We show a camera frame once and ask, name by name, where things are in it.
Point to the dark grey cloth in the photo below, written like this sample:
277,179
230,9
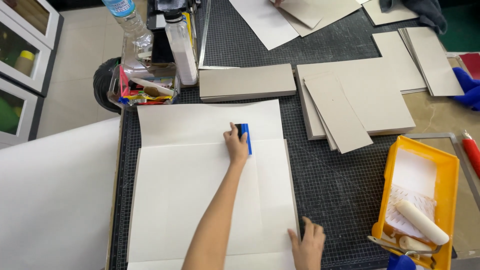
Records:
423,11

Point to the person's right hand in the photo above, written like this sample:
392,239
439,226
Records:
309,249

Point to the person's left hand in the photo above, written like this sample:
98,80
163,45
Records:
237,148

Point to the large white paint roller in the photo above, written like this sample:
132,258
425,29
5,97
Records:
422,222

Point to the white glue bottle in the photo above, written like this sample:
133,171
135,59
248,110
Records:
183,52

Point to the blue squeegee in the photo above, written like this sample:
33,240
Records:
245,137

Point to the stack of slim grey boards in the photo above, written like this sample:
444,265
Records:
435,60

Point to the stack of square grey boards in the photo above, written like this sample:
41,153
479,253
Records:
397,60

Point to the large white paper sheet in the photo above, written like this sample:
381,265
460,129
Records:
195,195

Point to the blue glove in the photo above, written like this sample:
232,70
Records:
468,90

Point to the person's left fingers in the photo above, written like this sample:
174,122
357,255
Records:
231,135

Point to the white glass door cabinet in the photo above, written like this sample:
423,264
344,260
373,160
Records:
22,67

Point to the black device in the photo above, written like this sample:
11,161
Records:
165,11

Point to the yellow paint tray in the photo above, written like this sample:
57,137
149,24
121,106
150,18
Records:
448,180

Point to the metal ruler frame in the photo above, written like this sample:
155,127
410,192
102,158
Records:
204,37

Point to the clear plastic container of supplies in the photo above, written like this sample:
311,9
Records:
146,90

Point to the grey board under paper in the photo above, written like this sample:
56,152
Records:
294,195

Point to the single grey board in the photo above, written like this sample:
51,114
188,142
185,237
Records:
386,15

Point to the loose narrow grey board strips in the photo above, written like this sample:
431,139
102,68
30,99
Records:
337,112

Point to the stack of long grey boards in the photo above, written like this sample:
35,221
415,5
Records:
247,80

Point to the red roller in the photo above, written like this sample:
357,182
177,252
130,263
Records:
472,152

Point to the big white paper roll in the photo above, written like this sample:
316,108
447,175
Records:
56,198

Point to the clear plastic water bottle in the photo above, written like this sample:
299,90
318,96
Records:
131,26

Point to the red board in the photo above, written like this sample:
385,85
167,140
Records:
470,64

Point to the black grid cutting mat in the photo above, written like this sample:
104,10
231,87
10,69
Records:
337,187

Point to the grey board sheets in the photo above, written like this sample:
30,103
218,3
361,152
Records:
322,15

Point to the black round bin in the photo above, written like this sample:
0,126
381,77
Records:
103,86

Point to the stack of wide grey boards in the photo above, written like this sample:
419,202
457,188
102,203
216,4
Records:
382,101

